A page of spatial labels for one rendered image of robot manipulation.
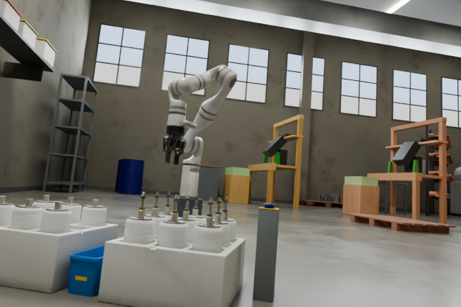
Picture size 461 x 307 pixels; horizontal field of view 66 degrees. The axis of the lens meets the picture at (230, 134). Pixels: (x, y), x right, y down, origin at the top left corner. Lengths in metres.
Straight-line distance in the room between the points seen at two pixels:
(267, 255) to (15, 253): 0.84
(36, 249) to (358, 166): 10.52
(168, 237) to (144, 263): 0.10
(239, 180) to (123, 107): 3.88
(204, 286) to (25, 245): 0.62
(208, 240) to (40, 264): 0.56
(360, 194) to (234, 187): 2.69
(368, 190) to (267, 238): 5.89
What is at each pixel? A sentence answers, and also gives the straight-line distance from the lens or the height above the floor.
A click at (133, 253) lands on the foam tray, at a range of 1.18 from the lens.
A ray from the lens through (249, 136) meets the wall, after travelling 10.09.
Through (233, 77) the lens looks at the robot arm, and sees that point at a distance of 1.70.
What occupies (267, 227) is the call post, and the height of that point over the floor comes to 0.25.
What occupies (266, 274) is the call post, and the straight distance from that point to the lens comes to 1.32.
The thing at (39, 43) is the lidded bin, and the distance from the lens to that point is 5.55.
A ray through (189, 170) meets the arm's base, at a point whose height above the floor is 0.45.
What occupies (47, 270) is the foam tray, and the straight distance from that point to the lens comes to 1.35.
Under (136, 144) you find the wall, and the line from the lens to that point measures 9.76.
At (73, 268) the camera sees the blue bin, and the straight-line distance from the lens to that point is 1.32.
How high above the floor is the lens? 0.39
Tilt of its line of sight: 8 degrees up
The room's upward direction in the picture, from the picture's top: 5 degrees clockwise
